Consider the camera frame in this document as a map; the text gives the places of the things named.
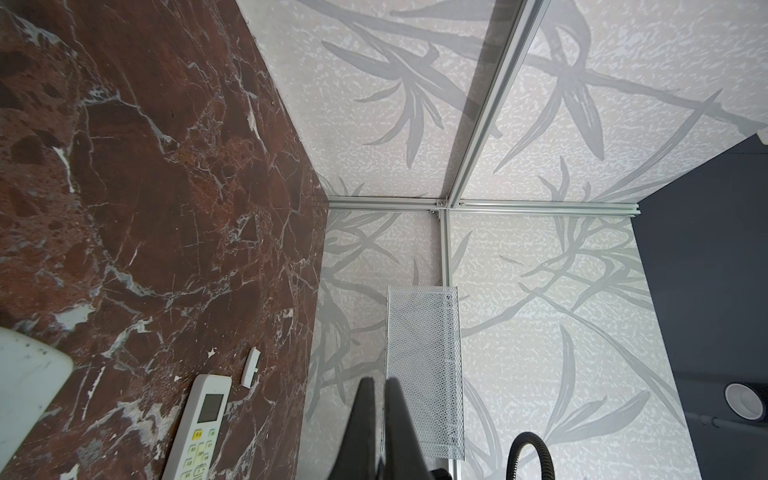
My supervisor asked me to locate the red white remote control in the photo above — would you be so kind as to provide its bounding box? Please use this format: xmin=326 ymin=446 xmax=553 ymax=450
xmin=1 ymin=328 xmax=74 ymax=466

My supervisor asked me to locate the left black cable conduit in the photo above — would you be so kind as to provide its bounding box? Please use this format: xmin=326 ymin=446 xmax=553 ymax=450
xmin=505 ymin=430 xmax=557 ymax=480

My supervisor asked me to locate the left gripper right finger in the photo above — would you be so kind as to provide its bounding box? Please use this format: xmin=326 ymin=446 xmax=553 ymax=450
xmin=382 ymin=377 xmax=433 ymax=480

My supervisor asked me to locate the white wire mesh basket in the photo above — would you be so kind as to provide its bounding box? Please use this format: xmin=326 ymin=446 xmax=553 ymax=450
xmin=386 ymin=286 xmax=465 ymax=460

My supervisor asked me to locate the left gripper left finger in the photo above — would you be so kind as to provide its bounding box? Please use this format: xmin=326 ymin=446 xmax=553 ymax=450
xmin=328 ymin=377 xmax=376 ymax=480

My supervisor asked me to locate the white battery cover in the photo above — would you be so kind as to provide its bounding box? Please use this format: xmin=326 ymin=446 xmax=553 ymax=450
xmin=240 ymin=347 xmax=261 ymax=389

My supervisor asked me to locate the white air conditioner remote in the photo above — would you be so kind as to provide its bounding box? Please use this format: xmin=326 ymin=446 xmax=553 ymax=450
xmin=161 ymin=374 xmax=232 ymax=480

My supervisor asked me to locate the aluminium frame crossbar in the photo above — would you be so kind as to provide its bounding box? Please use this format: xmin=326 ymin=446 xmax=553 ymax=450
xmin=328 ymin=196 xmax=640 ymax=217

